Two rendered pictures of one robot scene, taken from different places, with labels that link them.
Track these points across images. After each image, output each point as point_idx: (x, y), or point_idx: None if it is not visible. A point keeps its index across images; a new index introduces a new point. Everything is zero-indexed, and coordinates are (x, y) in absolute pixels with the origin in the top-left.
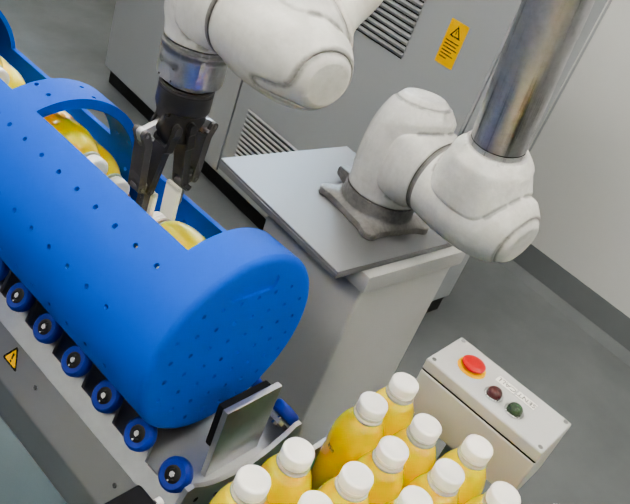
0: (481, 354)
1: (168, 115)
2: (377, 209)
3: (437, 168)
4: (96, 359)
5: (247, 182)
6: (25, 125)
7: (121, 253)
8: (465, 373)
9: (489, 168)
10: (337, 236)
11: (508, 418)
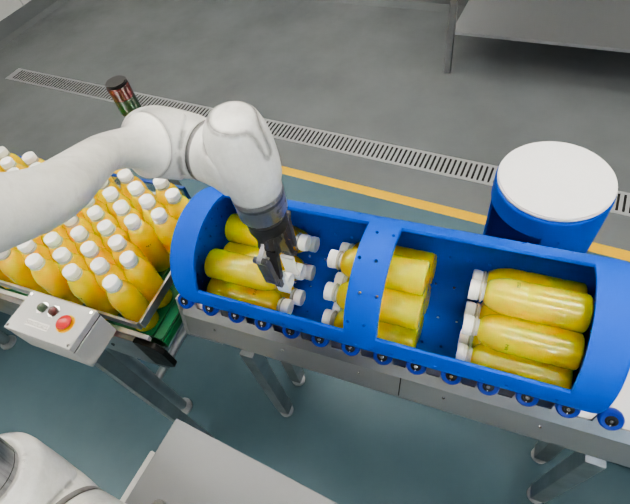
0: (56, 342)
1: None
2: None
3: (66, 472)
4: None
5: (296, 483)
6: (367, 216)
7: None
8: (70, 315)
9: (4, 434)
10: (187, 475)
11: (47, 300)
